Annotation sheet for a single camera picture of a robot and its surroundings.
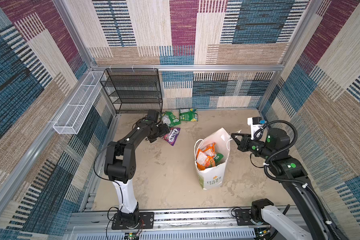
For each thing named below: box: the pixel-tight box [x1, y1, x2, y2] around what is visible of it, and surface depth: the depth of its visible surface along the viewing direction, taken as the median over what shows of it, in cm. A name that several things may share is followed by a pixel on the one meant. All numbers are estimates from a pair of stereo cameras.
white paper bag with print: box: [194, 127, 231, 190], surface depth 77 cm
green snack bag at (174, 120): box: [162, 110, 181, 127], surface depth 114 cm
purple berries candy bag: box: [161, 127, 181, 146], surface depth 104 cm
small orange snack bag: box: [197, 142, 216, 161], surface depth 83 cm
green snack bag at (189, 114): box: [179, 108, 199, 122], surface depth 117 cm
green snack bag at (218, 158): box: [214, 153, 224, 165], surface depth 83 cm
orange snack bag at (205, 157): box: [196, 142, 216, 171], surface depth 79 cm
